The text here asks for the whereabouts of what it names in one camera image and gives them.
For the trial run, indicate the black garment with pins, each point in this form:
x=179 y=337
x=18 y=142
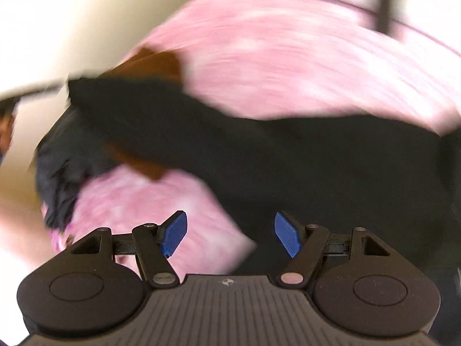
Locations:
x=288 y=158

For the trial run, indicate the pink rose blanket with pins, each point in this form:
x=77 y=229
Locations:
x=288 y=50

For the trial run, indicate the brown garment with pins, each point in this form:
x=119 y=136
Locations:
x=158 y=65

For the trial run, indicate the black flat device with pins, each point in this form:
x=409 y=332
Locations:
x=384 y=7

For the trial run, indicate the dark grey garment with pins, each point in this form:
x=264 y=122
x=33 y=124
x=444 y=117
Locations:
x=61 y=165

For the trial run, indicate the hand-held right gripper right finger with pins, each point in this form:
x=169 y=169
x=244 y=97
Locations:
x=287 y=234

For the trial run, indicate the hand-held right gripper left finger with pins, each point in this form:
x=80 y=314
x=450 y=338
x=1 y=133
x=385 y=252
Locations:
x=174 y=232

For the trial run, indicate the white striped duvet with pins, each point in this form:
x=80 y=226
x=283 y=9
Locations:
x=421 y=10

